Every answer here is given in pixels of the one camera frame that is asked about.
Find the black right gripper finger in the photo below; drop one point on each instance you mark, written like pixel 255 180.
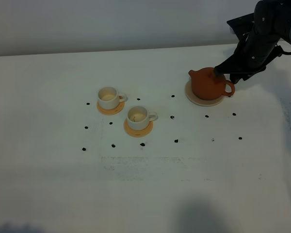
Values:
pixel 229 66
pixel 234 78

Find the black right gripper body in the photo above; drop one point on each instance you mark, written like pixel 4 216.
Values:
pixel 256 53

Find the brown clay teapot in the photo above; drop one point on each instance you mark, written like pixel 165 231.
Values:
pixel 207 85

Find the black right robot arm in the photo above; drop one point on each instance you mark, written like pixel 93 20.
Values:
pixel 272 17

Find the white teapot saucer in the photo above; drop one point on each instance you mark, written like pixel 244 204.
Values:
pixel 198 101

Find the white teacup near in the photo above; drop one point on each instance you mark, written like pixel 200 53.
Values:
pixel 138 117

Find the white teacup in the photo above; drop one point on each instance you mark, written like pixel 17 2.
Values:
pixel 138 117
pixel 109 98

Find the orange coaster near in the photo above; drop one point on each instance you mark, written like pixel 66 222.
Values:
pixel 135 133

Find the orange coaster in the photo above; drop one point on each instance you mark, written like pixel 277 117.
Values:
pixel 135 133
pixel 110 110

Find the white teacup far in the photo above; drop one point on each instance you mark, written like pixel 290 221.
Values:
pixel 109 98

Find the orange coaster far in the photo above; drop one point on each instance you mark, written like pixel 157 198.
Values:
pixel 110 110

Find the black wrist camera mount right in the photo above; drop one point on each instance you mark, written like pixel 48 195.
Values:
pixel 241 26

